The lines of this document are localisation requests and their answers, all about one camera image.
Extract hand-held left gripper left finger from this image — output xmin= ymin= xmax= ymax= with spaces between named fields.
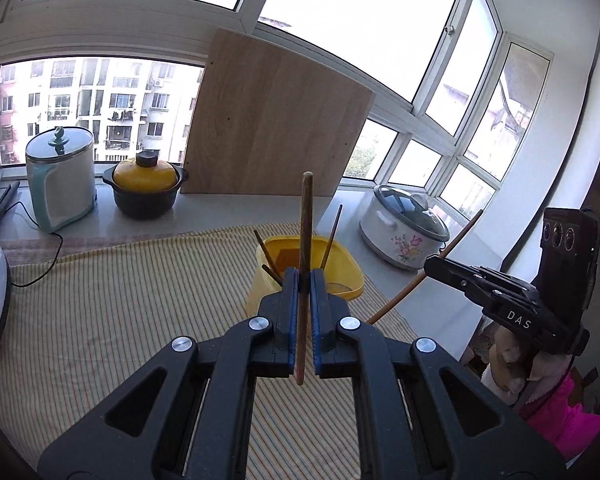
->
xmin=37 ymin=266 xmax=301 ymax=480

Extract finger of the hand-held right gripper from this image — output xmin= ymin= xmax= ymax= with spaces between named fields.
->
xmin=426 ymin=269 xmax=533 ymax=312
xmin=425 ymin=254 xmax=537 ymax=295

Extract person's right hand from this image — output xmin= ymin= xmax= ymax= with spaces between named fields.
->
xmin=492 ymin=327 xmax=536 ymax=396

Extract floral white rice cooker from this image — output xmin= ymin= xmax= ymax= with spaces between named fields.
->
xmin=358 ymin=184 xmax=451 ymax=272

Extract apartment buildings outside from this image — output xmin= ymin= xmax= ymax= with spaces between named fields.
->
xmin=0 ymin=57 xmax=206 ymax=166

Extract person's pink clothing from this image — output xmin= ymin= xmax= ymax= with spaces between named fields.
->
xmin=520 ymin=367 xmax=600 ymax=463

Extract white window frame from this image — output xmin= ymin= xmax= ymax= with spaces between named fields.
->
xmin=0 ymin=0 xmax=556 ymax=221

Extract brown red-tipped chopstick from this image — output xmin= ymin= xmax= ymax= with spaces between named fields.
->
xmin=294 ymin=171 xmax=314 ymax=387

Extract white teal electric pot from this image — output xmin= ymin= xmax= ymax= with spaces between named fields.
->
xmin=25 ymin=126 xmax=98 ymax=234

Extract thin black power cable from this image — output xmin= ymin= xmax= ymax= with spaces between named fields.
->
xmin=10 ymin=200 xmax=63 ymax=288

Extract black casserole pot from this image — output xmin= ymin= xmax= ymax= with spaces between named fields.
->
xmin=102 ymin=164 xmax=190 ymax=220

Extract yellow plastic container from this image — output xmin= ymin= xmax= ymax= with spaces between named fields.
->
xmin=245 ymin=235 xmax=365 ymax=318

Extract black folded tripod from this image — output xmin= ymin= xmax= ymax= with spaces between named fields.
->
xmin=0 ymin=170 xmax=21 ymax=238

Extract yellow pot lid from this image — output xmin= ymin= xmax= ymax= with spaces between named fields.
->
xmin=112 ymin=150 xmax=178 ymax=192

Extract striped table cloth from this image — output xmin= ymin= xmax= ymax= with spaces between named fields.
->
xmin=0 ymin=222 xmax=421 ymax=480

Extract light wooden board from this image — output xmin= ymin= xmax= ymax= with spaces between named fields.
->
xmin=180 ymin=27 xmax=377 ymax=197

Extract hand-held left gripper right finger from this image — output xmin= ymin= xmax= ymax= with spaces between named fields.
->
xmin=309 ymin=268 xmax=567 ymax=480

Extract dark brown chopstick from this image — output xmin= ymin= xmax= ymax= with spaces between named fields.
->
xmin=253 ymin=230 xmax=282 ymax=283

